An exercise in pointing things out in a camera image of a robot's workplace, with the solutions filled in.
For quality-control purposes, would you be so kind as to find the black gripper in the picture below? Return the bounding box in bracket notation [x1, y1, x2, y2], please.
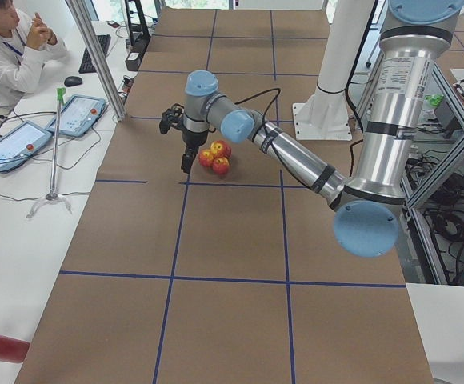
[181, 129, 208, 173]

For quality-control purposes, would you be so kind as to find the red yellow apple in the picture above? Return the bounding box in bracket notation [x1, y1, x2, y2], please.
[198, 149, 214, 168]
[211, 157, 230, 175]
[210, 140, 232, 158]

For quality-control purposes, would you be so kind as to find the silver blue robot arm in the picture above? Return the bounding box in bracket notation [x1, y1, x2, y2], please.
[180, 1, 463, 257]

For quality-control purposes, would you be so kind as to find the red yellow apple front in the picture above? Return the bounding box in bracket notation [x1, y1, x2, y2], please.
[211, 157, 230, 175]

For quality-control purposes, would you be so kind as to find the black box on table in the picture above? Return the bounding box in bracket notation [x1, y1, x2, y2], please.
[125, 52, 142, 72]

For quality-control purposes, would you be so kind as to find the blue teach pendant far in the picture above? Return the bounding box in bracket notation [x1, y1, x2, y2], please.
[59, 94, 106, 138]

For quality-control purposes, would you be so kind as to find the blue teach pendant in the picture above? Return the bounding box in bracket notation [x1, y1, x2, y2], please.
[59, 94, 106, 138]
[0, 121, 52, 172]

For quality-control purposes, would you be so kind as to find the brown paper table mat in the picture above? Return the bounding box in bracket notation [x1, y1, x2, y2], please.
[17, 10, 432, 383]

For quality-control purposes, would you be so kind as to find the black keyboard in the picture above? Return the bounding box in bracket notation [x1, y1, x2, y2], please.
[78, 34, 112, 74]

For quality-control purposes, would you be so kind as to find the black computer mouse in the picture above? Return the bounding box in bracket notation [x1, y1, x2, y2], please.
[64, 76, 83, 87]

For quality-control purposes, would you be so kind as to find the blue teach pendant near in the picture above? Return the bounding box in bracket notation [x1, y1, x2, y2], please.
[0, 121, 52, 172]

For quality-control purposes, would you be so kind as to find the person in white hoodie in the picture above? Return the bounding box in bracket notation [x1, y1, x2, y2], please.
[0, 1, 68, 107]

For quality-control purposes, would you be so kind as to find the red bottle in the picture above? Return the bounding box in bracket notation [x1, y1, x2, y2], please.
[0, 335, 30, 363]

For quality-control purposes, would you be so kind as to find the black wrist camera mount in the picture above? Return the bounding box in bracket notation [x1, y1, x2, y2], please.
[159, 103, 184, 134]

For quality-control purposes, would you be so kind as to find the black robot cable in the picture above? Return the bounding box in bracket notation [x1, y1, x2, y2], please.
[235, 87, 282, 157]

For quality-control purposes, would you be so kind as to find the aluminium frame post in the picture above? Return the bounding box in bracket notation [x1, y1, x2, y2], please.
[66, 0, 126, 122]

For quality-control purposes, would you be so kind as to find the white pedestal column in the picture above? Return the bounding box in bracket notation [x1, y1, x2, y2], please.
[293, 0, 377, 141]

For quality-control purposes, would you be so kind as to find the metal grabber stick green handle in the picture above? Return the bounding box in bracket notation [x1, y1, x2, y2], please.
[26, 87, 71, 219]

